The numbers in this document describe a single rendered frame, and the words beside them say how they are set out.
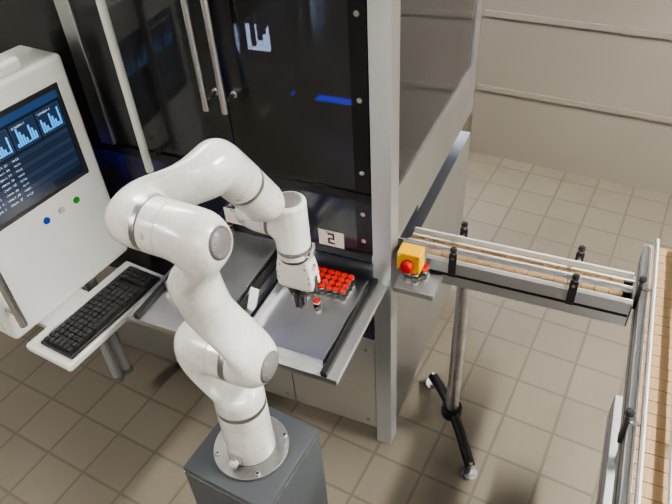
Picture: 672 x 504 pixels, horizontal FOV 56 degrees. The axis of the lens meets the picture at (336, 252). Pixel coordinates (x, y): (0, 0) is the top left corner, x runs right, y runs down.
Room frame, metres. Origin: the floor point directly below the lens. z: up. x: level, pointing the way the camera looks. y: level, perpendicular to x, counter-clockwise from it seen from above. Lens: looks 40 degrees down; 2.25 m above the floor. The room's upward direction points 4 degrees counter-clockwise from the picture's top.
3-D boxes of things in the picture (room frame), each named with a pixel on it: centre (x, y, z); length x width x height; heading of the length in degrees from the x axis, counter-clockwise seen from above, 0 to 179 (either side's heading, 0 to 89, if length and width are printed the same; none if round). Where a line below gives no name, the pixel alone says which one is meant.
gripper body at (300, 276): (1.17, 0.10, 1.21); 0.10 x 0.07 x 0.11; 64
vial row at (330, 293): (1.41, 0.06, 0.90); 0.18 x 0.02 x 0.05; 64
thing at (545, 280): (1.43, -0.55, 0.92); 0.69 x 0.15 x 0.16; 64
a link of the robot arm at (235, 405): (0.92, 0.27, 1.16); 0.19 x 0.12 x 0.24; 61
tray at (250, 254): (1.58, 0.36, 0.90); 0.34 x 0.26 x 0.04; 154
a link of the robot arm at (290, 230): (1.18, 0.10, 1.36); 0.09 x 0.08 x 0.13; 61
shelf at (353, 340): (1.45, 0.23, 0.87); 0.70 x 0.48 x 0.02; 64
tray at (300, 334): (1.33, 0.10, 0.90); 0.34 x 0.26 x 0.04; 154
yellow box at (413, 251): (1.43, -0.23, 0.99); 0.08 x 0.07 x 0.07; 154
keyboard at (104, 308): (1.49, 0.77, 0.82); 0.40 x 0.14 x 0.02; 147
